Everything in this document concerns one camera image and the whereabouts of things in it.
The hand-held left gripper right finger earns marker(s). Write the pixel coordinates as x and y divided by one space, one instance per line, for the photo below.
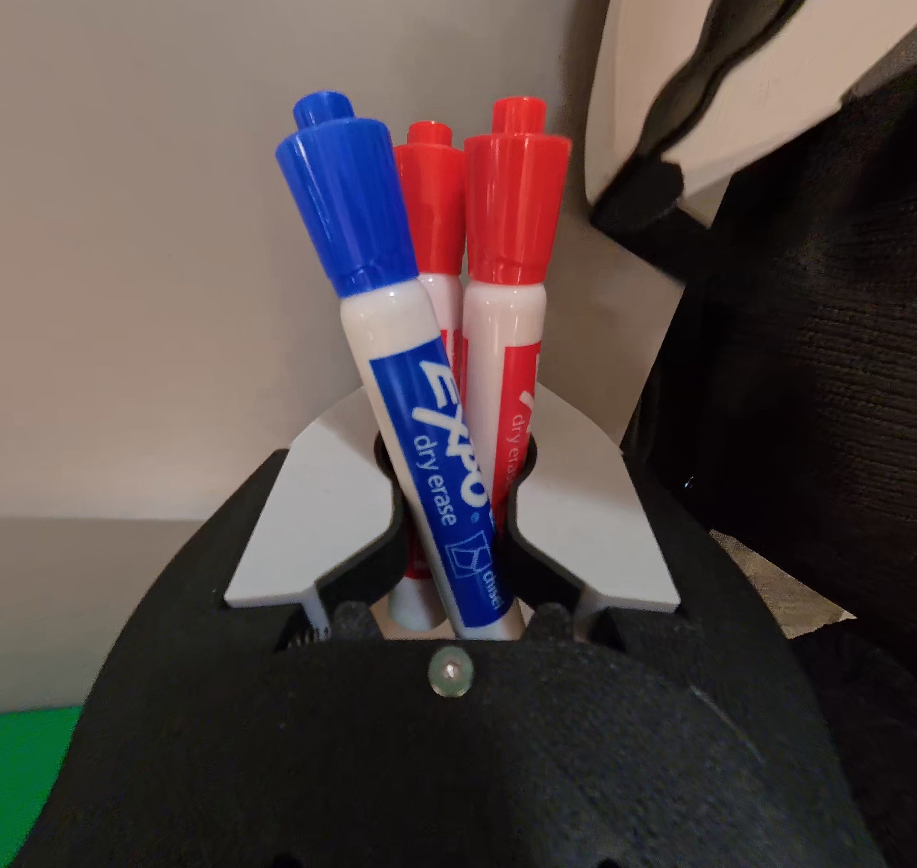
602 524

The green plastic box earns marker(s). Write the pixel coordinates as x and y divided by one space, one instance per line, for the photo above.
32 775

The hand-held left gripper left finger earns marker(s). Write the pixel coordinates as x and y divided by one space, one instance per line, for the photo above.
308 517

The red dry erase marker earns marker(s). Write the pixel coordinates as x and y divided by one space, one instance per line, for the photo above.
516 201
430 201

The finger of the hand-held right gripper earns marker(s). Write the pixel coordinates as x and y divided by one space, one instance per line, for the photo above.
645 37
802 80

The blue dry erase marker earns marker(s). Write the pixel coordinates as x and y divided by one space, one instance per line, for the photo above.
344 201

